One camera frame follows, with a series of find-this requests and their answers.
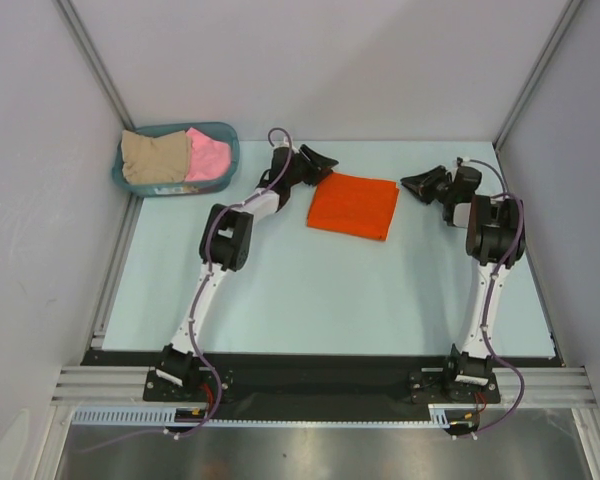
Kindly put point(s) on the pink t-shirt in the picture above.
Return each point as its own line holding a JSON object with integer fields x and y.
{"x": 209, "y": 160}

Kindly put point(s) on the beige t-shirt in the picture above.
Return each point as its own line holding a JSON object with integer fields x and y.
{"x": 155, "y": 160}

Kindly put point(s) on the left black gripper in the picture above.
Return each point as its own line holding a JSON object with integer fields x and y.
{"x": 322, "y": 164}

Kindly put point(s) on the aluminium frame rail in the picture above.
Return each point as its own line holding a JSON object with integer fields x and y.
{"x": 102, "y": 385}

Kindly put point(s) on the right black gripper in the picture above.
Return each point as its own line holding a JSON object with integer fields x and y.
{"x": 422, "y": 184}

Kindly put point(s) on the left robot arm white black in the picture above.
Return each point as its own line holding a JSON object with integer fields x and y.
{"x": 224, "y": 250}

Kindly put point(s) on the orange t-shirt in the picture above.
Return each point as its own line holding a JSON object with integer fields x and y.
{"x": 356, "y": 206}

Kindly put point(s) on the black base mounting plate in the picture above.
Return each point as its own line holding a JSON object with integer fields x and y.
{"x": 311, "y": 410}

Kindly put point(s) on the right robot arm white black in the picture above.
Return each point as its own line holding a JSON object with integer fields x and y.
{"x": 495, "y": 242}

